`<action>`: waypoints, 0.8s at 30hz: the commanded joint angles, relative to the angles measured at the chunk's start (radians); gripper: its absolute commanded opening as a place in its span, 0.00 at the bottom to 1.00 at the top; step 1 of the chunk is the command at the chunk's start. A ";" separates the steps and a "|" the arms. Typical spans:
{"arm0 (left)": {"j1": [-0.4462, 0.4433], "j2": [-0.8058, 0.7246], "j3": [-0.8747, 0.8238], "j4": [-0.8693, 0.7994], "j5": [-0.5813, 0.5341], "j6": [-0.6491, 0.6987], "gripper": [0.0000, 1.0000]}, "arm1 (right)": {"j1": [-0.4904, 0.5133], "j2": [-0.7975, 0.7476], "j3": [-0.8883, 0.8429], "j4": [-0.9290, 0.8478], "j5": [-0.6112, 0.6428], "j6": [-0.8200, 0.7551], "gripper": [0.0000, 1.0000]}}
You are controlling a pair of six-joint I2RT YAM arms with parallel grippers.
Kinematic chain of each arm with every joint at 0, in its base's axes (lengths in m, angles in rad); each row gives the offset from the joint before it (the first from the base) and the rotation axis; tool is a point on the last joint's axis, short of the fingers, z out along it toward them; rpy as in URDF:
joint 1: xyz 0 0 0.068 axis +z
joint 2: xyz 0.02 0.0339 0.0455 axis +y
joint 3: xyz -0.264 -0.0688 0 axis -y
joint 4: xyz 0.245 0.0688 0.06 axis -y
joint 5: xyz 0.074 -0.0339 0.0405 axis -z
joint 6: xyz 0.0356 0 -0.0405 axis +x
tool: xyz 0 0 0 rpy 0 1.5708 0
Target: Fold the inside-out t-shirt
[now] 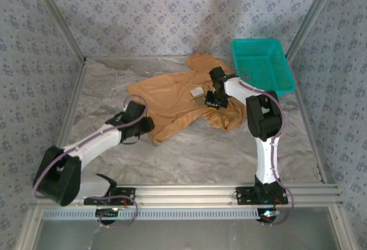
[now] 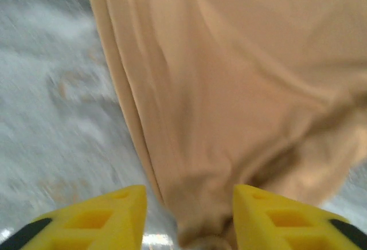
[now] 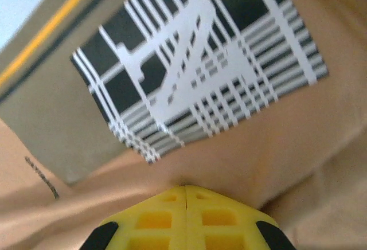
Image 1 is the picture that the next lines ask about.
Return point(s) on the tan inside-out t-shirt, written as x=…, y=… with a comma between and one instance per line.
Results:
x=166, y=95

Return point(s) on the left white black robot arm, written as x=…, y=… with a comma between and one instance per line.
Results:
x=94, y=144

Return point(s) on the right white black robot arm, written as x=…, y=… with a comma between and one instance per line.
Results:
x=266, y=158

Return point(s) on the teal plastic basket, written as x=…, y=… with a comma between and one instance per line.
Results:
x=263, y=63

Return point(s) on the black controller board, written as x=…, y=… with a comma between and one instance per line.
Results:
x=107, y=214
x=268, y=215

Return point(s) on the aluminium table side rail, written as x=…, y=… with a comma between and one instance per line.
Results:
x=312, y=141
x=68, y=112

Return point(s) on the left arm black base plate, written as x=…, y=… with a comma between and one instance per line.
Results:
x=126, y=194

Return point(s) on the aluminium mounting rail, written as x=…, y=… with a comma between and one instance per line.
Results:
x=186, y=195

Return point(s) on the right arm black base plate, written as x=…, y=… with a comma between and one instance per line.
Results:
x=243, y=195

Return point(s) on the aluminium frame post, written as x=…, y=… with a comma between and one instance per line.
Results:
x=62, y=20
x=310, y=17

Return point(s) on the short aluminium frame leg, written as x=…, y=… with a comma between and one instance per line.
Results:
x=342, y=230
x=28, y=230

